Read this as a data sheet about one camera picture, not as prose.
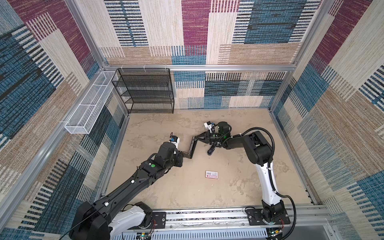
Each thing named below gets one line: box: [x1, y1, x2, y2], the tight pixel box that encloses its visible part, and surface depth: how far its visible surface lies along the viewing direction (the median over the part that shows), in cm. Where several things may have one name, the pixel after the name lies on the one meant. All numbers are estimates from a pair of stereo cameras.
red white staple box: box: [205, 170, 218, 180], surface depth 89 cm
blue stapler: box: [207, 144, 216, 156], surface depth 98 cm
